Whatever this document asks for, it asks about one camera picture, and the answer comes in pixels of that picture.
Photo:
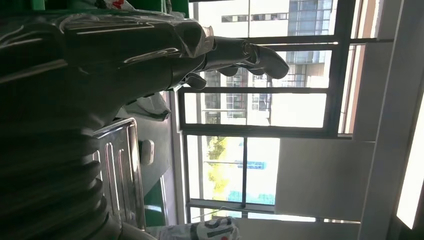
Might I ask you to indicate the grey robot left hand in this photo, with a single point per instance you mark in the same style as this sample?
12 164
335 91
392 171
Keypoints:
99 66

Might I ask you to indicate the grey courier bag black logo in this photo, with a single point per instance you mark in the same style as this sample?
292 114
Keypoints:
185 232

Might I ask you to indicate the green conveyor belt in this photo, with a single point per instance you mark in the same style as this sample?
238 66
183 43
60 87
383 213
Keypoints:
152 212

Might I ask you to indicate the white courier bag red print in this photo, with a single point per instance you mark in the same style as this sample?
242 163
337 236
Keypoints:
112 4

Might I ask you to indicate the crumpled grey courier bag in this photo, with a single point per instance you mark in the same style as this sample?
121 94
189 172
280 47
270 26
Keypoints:
149 107

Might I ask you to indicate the small white block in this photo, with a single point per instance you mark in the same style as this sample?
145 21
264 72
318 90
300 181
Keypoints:
147 152

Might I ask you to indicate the steel scale tray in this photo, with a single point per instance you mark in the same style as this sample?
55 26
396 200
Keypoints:
122 165

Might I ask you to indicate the dark framed window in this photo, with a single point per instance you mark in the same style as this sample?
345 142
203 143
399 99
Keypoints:
334 109

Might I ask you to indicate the ceiling light panel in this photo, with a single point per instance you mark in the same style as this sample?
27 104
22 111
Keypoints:
410 185

